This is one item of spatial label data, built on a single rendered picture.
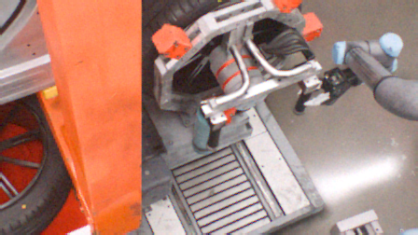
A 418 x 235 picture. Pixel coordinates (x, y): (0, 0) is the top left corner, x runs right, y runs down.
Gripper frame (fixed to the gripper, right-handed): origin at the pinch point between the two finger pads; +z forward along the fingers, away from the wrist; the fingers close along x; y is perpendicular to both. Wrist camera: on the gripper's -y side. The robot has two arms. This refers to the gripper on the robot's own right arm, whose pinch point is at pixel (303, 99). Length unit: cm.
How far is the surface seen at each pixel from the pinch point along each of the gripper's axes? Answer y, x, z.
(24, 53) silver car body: 13, -46, 81
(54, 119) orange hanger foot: -15, -35, 78
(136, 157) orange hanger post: 30, 9, 66
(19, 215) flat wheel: -33, -13, 101
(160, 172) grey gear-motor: -42, -11, 47
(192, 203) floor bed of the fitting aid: -82, -7, 32
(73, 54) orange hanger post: 87, 9, 78
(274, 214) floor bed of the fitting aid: -76, 14, 4
